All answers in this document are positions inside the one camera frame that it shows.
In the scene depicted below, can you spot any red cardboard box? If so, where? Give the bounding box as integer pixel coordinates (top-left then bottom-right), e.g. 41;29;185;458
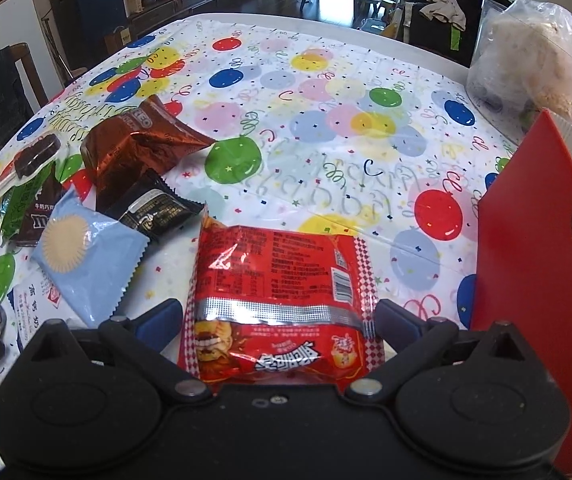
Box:
470;109;572;477

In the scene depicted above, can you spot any white packet with red label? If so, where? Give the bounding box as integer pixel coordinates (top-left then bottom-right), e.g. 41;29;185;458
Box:
10;281;68;347

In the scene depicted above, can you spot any light blue snack packet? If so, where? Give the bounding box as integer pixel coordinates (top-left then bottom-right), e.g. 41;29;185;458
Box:
30;186;150;327

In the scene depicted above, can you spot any brown foil cookie packet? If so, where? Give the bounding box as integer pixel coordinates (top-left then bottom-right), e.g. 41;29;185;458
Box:
80;94;218;213

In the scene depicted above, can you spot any green silver snack packet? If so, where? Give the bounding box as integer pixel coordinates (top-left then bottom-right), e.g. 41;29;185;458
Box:
0;164;56;239

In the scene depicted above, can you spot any chair draped with dark clothing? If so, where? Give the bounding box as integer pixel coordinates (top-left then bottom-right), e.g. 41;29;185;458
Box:
405;0;513;67

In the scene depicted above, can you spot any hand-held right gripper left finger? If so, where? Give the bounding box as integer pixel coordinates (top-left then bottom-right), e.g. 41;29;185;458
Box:
18;299;214;404

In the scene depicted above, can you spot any wooden chair with dark cushion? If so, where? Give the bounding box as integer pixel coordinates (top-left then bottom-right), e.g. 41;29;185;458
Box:
0;44;51;182

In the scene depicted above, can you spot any clear wrapped chocolate cookie pack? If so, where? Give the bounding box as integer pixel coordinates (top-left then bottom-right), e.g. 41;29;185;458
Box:
0;131;63;207

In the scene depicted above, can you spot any balloon print tablecloth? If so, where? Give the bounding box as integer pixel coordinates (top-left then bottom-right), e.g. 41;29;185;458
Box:
0;12;522;480

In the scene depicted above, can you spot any red snack packet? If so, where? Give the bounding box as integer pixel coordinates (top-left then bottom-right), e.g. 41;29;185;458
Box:
177;204;386;387

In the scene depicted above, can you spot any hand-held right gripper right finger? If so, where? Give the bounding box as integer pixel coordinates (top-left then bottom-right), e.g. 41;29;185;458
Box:
345;299;551;402

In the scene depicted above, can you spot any black snack packet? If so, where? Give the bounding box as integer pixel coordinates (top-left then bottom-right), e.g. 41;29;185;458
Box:
102;169;205;242

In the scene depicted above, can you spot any white cabinet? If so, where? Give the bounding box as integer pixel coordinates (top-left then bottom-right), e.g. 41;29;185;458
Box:
0;0;65;107

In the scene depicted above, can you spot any dark brown chocolate packet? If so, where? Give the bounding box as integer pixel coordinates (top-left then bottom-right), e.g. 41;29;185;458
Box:
12;169;71;249

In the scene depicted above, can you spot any clear plastic bag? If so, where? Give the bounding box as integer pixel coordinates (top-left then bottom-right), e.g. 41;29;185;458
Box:
466;0;572;128

